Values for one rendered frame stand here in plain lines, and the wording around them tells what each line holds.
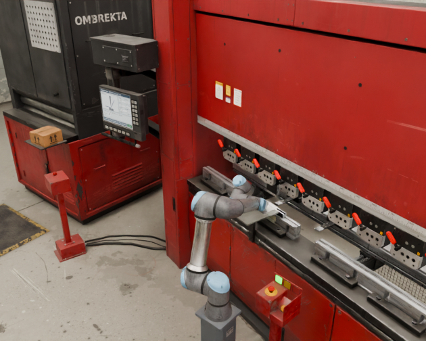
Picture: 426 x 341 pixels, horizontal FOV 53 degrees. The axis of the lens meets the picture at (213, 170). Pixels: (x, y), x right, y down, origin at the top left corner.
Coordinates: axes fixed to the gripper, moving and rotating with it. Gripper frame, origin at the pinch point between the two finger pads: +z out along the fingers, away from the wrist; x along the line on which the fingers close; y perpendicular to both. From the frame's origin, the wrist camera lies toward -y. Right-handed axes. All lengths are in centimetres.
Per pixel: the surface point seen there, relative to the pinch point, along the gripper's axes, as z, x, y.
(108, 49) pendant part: -96, 126, 22
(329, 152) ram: -39, -44, 40
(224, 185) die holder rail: 11, 52, 1
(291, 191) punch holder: -12.6, -19.9, 17.0
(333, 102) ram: -59, -42, 58
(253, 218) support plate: -6.5, -4.8, -8.6
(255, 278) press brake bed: 36, -4, -38
